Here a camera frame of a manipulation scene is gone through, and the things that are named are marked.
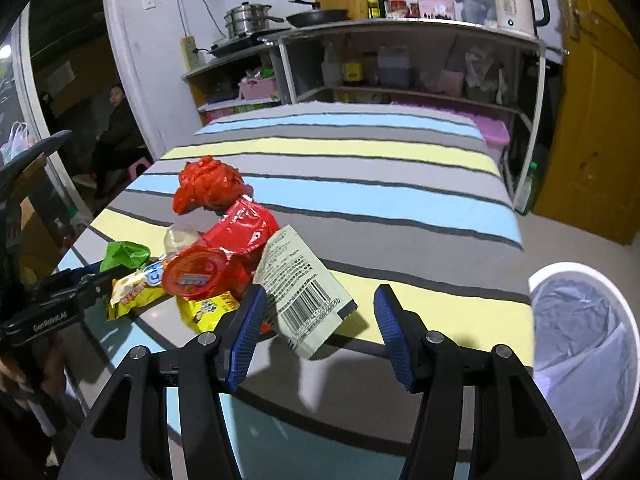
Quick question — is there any green plastic wrapper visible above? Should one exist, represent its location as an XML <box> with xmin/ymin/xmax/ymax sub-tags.
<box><xmin>100</xmin><ymin>242</ymin><xmax>151</xmax><ymax>272</ymax></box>

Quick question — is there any yellow snack packet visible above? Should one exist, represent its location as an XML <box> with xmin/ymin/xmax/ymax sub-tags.
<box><xmin>176</xmin><ymin>292</ymin><xmax>240</xmax><ymax>334</ymax></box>

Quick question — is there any white yellow snack bag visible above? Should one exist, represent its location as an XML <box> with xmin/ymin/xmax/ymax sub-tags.
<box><xmin>106</xmin><ymin>260</ymin><xmax>167</xmax><ymax>321</ymax></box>

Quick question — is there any beige barcode packet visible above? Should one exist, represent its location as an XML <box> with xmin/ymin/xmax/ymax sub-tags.
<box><xmin>254</xmin><ymin>226</ymin><xmax>357</xmax><ymax>360</ymax></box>

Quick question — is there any red round lid cup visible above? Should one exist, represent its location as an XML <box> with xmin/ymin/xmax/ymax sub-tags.
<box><xmin>162</xmin><ymin>245</ymin><xmax>229</xmax><ymax>300</ymax></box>

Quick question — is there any red noodle packet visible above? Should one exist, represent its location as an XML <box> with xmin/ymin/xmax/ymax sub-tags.
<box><xmin>202</xmin><ymin>197</ymin><xmax>280</xmax><ymax>297</ymax></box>

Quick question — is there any red plastic bag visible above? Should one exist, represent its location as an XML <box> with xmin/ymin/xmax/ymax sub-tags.
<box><xmin>172</xmin><ymin>156</ymin><xmax>254</xmax><ymax>214</ymax></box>

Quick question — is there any clear plastic cup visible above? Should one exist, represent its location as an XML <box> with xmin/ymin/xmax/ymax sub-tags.
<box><xmin>164</xmin><ymin>222</ymin><xmax>201</xmax><ymax>256</ymax></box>

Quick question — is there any white trash bin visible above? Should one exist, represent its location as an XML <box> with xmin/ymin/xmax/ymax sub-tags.
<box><xmin>529</xmin><ymin>261</ymin><xmax>639</xmax><ymax>479</ymax></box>

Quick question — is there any metal kitchen shelf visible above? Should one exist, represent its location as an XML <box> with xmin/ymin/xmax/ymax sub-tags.
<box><xmin>182</xmin><ymin>18</ymin><xmax>565</xmax><ymax>203</ymax></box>

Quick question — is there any person's left hand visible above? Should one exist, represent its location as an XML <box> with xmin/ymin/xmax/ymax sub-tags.
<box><xmin>1</xmin><ymin>333</ymin><xmax>66</xmax><ymax>411</ymax></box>

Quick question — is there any striped tablecloth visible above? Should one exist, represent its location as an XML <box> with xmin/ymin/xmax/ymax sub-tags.
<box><xmin>61</xmin><ymin>102</ymin><xmax>534</xmax><ymax>479</ymax></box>

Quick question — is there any seated person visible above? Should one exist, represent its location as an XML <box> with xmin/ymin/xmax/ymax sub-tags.
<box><xmin>89</xmin><ymin>84</ymin><xmax>153</xmax><ymax>198</ymax></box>

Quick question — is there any green glass bottle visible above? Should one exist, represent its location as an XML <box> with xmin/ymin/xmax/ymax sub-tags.
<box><xmin>514</xmin><ymin>162</ymin><xmax>540</xmax><ymax>216</ymax></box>

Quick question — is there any purple lid storage box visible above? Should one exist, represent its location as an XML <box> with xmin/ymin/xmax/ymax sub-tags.
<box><xmin>390</xmin><ymin>100</ymin><xmax>511</xmax><ymax>148</ymax></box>

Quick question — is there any yellow wooden door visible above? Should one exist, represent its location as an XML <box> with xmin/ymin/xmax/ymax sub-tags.
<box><xmin>534</xmin><ymin>0</ymin><xmax>639</xmax><ymax>245</ymax></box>

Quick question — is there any pink basket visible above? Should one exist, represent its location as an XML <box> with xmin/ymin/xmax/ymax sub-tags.
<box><xmin>239</xmin><ymin>76</ymin><xmax>280</xmax><ymax>101</ymax></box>

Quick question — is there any induction cooker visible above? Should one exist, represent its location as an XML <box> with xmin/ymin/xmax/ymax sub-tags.
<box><xmin>208</xmin><ymin>27</ymin><xmax>288</xmax><ymax>58</ymax></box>

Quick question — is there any steel steamer pot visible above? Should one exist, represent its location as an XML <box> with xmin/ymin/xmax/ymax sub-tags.
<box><xmin>224</xmin><ymin>2</ymin><xmax>285</xmax><ymax>39</ymax></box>

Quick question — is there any pink utensil holder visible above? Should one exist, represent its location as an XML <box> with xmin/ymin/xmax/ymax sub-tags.
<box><xmin>419</xmin><ymin>0</ymin><xmax>456</xmax><ymax>21</ymax></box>

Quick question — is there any black frying pan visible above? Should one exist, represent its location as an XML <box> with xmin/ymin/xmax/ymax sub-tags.
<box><xmin>286</xmin><ymin>0</ymin><xmax>349</xmax><ymax>28</ymax></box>

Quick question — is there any clear plastic container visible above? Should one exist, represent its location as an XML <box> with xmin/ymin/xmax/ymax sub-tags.
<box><xmin>457</xmin><ymin>0</ymin><xmax>497</xmax><ymax>27</ymax></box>

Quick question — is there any white electric kettle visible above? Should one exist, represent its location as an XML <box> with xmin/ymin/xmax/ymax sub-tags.
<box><xmin>495</xmin><ymin>0</ymin><xmax>551</xmax><ymax>36</ymax></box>

